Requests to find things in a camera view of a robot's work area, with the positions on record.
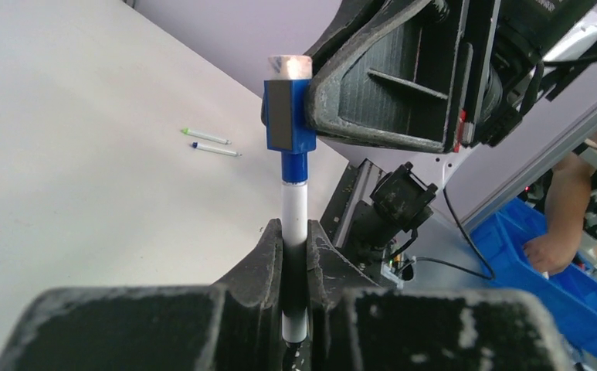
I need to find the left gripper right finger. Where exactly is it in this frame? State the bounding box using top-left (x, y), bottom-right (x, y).
top-left (307, 220), bottom-right (573, 370)

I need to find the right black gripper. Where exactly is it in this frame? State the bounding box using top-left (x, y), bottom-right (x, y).
top-left (305, 1), bottom-right (544, 153)

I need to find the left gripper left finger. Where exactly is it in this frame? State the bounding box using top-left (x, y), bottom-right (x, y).
top-left (0, 220), bottom-right (283, 370)

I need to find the blue eraser pen cap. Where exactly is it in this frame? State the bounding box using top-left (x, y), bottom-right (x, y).
top-left (262, 55), bottom-right (317, 183)

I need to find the white pen black end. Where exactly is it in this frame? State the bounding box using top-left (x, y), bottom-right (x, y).
top-left (280, 182), bottom-right (308, 370)

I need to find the white pen blue end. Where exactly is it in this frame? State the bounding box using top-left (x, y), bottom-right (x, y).
top-left (191, 141), bottom-right (242, 157)

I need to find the white pen green end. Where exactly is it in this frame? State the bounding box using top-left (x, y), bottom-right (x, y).
top-left (181, 128), bottom-right (232, 145)

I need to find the person's forearm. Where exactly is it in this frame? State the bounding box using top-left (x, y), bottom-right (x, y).
top-left (544, 153), bottom-right (595, 247)

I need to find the person's hand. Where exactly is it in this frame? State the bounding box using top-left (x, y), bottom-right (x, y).
top-left (523, 232), bottom-right (581, 275)

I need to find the blue plastic bin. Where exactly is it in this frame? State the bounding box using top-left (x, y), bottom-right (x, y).
top-left (470, 199), bottom-right (597, 358)

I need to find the right camera cable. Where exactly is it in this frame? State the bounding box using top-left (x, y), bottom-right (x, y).
top-left (395, 46), bottom-right (597, 281)

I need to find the right aluminium frame post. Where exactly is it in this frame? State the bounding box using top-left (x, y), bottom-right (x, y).
top-left (446, 87), bottom-right (597, 230)

